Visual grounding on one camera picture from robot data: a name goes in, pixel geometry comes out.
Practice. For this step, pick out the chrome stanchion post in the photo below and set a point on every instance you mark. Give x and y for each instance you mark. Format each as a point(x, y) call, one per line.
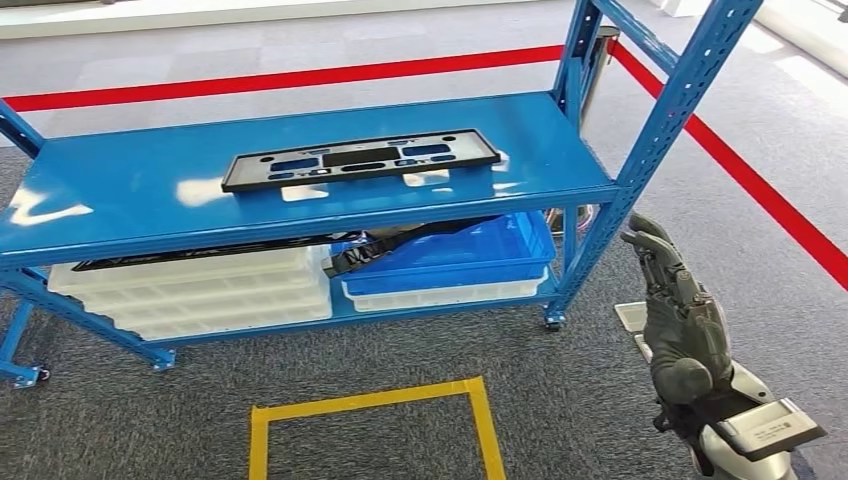
point(599, 73)

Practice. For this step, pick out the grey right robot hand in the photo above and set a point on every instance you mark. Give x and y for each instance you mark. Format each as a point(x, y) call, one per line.
point(689, 338)

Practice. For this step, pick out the white plastic crate stack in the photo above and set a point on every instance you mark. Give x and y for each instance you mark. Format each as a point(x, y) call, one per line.
point(199, 291)

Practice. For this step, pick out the long black trim part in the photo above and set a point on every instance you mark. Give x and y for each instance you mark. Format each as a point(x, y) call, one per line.
point(199, 255)

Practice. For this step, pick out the black plastic panel part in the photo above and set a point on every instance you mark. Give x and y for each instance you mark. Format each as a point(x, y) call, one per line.
point(361, 157)

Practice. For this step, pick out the blue metal shelf rack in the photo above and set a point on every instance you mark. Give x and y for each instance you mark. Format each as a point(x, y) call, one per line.
point(132, 185)

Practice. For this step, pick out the blue plastic crate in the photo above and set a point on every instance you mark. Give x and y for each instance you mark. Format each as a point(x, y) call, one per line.
point(464, 258)

